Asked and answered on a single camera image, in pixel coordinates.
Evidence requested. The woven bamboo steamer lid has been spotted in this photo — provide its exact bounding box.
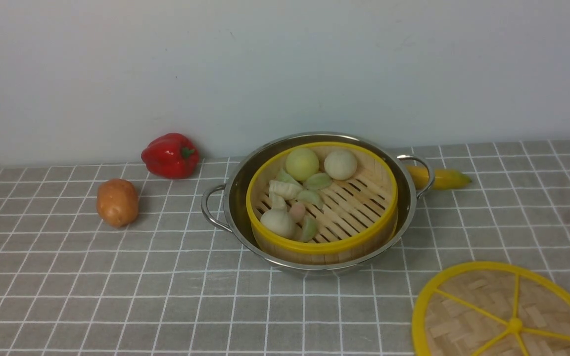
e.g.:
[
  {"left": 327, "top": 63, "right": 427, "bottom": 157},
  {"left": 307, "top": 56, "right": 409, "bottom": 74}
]
[{"left": 411, "top": 261, "right": 570, "bottom": 356}]

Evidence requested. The bamboo steamer basket yellow rim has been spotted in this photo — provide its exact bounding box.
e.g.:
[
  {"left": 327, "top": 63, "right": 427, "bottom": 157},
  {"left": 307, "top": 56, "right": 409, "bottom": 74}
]
[{"left": 245, "top": 141, "right": 399, "bottom": 266}]

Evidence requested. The yellow banana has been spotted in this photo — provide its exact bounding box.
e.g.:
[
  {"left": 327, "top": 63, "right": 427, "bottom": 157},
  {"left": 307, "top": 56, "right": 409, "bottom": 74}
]
[{"left": 405, "top": 165, "right": 473, "bottom": 191}]

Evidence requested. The grey checkered tablecloth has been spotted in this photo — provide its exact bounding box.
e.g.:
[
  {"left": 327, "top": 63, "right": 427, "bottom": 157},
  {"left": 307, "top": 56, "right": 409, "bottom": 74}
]
[{"left": 0, "top": 139, "right": 570, "bottom": 356}]

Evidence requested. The pink dumpling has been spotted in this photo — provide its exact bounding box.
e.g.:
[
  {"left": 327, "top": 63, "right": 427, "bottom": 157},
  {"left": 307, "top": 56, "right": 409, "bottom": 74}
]
[{"left": 288, "top": 201, "right": 307, "bottom": 223}]

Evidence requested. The white round bun front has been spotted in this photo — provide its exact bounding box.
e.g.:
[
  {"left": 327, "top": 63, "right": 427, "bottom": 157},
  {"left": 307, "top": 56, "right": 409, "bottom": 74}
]
[{"left": 260, "top": 209, "right": 296, "bottom": 239}]

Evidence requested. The red bell pepper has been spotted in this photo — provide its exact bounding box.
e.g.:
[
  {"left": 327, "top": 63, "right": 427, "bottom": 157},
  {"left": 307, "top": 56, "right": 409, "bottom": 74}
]
[{"left": 141, "top": 133, "right": 200, "bottom": 179}]

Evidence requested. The white round bun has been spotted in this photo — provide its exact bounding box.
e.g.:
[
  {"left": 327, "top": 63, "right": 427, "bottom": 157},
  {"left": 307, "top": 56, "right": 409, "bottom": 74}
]
[
  {"left": 324, "top": 149, "right": 358, "bottom": 180},
  {"left": 260, "top": 209, "right": 296, "bottom": 239}
]

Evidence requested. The green dumpling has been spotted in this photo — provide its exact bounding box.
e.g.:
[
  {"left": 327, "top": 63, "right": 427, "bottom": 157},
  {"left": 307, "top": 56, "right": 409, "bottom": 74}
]
[{"left": 296, "top": 216, "right": 318, "bottom": 243}]

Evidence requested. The brown potato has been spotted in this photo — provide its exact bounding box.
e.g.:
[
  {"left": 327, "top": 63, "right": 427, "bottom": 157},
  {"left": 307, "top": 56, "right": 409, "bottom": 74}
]
[{"left": 96, "top": 178, "right": 140, "bottom": 228}]

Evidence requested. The stainless steel pot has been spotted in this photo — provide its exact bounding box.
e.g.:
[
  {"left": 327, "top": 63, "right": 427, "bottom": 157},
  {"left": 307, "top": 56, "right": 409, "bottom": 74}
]
[{"left": 201, "top": 132, "right": 435, "bottom": 276}]

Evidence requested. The white pleated dumpling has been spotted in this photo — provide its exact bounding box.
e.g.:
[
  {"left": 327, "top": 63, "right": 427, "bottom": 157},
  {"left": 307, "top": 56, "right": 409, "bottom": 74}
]
[{"left": 269, "top": 180, "right": 303, "bottom": 201}]

